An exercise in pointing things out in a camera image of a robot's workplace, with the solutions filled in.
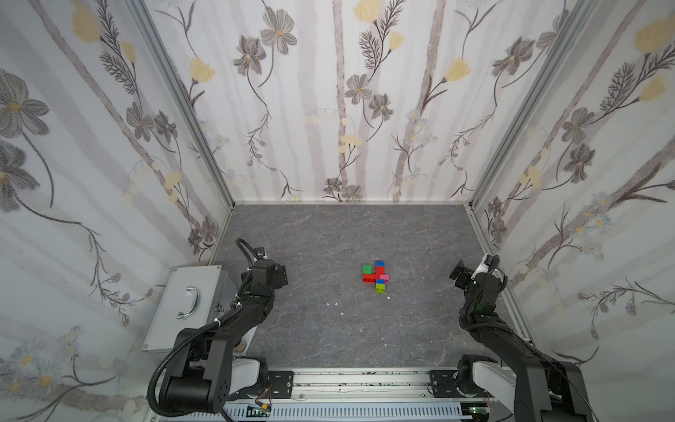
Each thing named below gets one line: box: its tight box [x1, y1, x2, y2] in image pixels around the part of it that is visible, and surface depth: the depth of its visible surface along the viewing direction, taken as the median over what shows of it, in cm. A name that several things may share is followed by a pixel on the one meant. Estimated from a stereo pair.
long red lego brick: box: [362, 273, 381, 284], surface depth 97 cm
